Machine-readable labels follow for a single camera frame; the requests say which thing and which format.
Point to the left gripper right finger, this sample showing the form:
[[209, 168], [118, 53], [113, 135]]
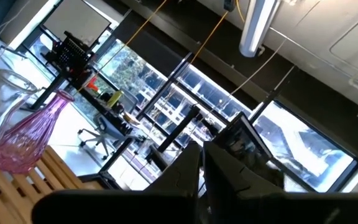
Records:
[[259, 208]]

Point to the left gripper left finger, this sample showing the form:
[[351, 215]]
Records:
[[120, 208]]

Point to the pink long-neck glass vase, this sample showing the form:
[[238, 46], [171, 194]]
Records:
[[23, 146]]

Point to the wooden slatted shelf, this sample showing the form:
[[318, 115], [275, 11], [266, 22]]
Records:
[[8, 199]]

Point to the black monitor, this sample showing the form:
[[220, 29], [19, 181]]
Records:
[[244, 146]]

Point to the grey office chair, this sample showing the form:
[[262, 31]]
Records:
[[110, 127]]

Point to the yellow-green bottle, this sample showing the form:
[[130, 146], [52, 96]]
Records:
[[115, 99]]

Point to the orange object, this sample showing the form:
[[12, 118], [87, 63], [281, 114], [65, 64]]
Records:
[[93, 84]]

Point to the black perforated rack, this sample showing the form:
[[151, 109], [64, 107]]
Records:
[[70, 53]]

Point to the white fluorescent ceiling light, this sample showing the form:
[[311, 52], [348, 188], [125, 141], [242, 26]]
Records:
[[256, 28]]

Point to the grey projection screen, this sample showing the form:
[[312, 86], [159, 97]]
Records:
[[73, 18]]

